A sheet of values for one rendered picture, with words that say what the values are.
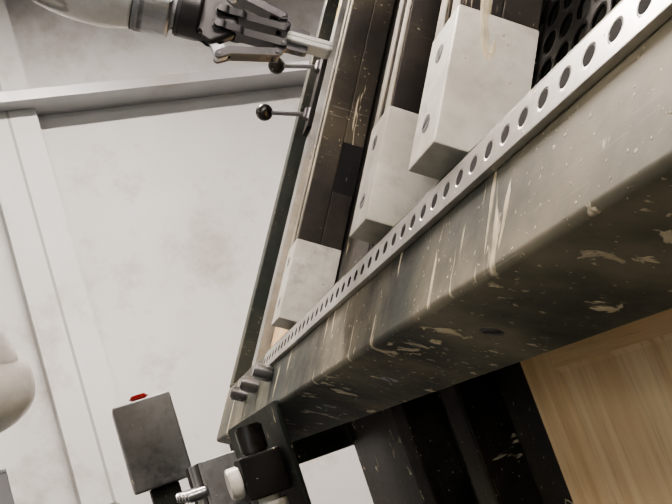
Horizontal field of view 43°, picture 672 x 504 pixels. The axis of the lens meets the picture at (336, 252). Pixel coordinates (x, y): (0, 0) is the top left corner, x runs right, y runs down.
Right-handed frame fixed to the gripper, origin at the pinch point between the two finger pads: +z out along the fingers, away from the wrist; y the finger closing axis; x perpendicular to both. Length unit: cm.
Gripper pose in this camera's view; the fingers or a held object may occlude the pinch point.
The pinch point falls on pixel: (308, 45)
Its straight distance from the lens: 134.2
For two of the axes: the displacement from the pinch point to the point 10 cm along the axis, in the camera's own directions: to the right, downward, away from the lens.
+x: -2.5, 2.5, 9.4
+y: 1.5, -9.5, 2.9
